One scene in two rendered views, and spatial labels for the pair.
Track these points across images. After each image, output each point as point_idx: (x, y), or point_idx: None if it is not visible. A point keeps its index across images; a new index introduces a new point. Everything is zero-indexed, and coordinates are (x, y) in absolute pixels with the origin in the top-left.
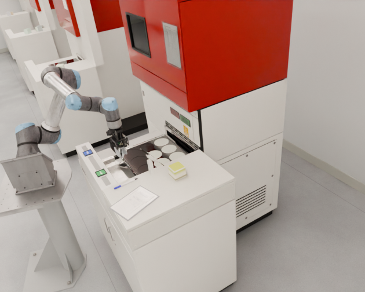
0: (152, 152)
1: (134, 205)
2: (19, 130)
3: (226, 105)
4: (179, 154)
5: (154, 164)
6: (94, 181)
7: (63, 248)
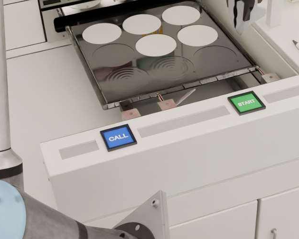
0: (144, 47)
1: None
2: (20, 220)
3: None
4: (177, 11)
5: (201, 45)
6: (244, 143)
7: None
